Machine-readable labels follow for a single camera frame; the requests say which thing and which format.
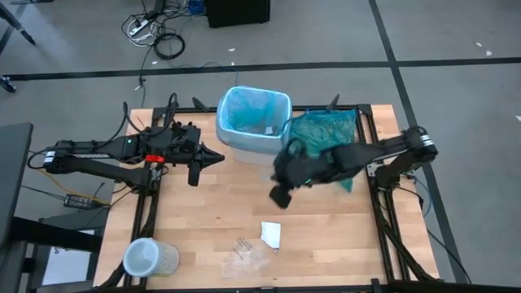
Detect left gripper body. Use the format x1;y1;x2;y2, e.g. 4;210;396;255
160;123;204;166

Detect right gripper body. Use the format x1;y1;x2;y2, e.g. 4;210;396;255
271;146;335;190

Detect teal green trash bag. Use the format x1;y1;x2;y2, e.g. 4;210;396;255
284;108;358;195

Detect light blue trash bag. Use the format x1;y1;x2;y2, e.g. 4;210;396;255
215;85;293;155

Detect clear plastic wrap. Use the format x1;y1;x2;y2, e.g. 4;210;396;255
221;235;270;281

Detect translucent plastic jar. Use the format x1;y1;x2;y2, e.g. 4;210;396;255
121;237;181;279

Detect black power adapter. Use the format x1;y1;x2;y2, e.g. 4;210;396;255
63;193;98;211

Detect white power strip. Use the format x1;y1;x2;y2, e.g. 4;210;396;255
128;18;151;38

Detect black floor box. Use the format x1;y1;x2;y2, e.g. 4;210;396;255
203;0;272;29

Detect black furniture base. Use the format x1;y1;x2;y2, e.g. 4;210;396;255
0;215;105;293

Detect white floor board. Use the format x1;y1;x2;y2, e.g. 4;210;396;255
42;243;95;286

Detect black desk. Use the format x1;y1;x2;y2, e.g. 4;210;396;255
0;121;34;245

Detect black stand foot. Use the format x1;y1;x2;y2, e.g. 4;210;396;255
0;75;17;94

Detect black stand leg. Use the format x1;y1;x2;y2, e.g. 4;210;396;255
0;2;37;46

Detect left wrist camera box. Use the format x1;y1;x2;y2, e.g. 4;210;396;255
187;161;201;187

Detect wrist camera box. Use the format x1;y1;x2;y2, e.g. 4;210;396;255
268;185;293;211
187;161;201;187

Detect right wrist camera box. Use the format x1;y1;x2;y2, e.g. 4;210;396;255
268;185;293;211

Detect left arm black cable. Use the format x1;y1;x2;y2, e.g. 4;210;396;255
121;92;180;138

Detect black coiled cable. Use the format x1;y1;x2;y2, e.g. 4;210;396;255
152;32;186;61

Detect black aluminium table frame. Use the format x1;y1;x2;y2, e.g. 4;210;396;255
92;101;443;293

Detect black sleeved cable bundle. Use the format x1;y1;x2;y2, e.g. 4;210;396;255
97;190;160;288
372;195;439;282

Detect yellow floor cable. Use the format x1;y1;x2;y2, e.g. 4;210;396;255
37;168;111;205

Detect tangled black floor cables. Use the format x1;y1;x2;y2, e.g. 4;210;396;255
120;0;192;46

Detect thin black floor cable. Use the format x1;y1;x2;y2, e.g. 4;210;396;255
425;228;473;285

